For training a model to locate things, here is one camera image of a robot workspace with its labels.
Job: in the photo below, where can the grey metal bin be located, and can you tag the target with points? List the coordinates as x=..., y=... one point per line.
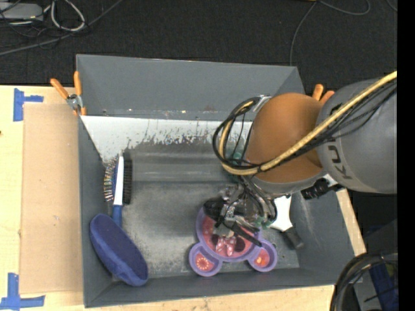
x=168, y=89

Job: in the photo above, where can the black cylinder on white bracket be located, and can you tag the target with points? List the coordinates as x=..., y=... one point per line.
x=282, y=214

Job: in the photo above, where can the blue and white brush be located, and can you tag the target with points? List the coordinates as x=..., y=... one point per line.
x=118, y=186

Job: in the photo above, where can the purple mouse-shaped divided plate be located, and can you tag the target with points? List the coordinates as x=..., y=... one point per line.
x=207, y=262

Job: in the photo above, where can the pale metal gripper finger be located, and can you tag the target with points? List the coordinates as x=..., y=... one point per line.
x=231, y=220
x=221, y=217

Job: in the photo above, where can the blue oval bowl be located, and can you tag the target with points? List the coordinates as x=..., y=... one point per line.
x=116, y=251

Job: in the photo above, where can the brown cardboard board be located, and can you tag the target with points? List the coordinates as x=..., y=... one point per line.
x=48, y=190

